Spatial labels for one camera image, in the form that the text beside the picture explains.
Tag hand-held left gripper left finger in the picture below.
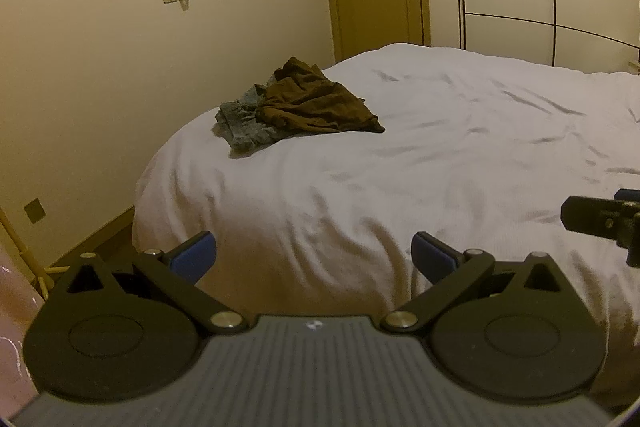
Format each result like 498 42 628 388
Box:
50 231 252 335

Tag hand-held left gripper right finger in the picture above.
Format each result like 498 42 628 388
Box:
380 231 586 335

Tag brown shorts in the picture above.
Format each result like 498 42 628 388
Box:
256 56 386 135

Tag bed with white duvet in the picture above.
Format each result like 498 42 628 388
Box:
131 42 640 408

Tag crumpled grey garment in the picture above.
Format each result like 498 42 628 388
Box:
214 73 286 154

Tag yellow wooden rack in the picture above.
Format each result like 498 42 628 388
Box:
0 207 53 300

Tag pink plastic bag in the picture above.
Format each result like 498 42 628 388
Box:
0 237 45 427

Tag low wall socket plate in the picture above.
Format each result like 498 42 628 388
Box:
24 198 46 224

